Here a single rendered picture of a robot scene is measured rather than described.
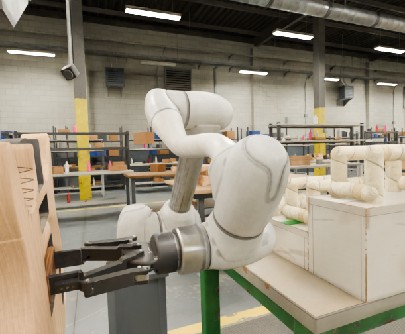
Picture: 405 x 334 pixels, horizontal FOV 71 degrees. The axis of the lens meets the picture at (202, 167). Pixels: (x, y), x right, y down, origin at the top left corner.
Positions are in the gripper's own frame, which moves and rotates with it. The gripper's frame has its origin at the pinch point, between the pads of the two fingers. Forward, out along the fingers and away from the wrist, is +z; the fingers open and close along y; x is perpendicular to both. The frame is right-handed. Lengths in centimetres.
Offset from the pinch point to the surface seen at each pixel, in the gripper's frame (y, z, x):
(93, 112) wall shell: 1120, -25, -3
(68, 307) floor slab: 175, 17, -132
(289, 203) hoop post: 10, -55, 2
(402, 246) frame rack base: -16, -60, 2
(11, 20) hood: -0.1, 2.0, 37.6
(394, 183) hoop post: -5, -72, 11
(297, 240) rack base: 2, -51, -4
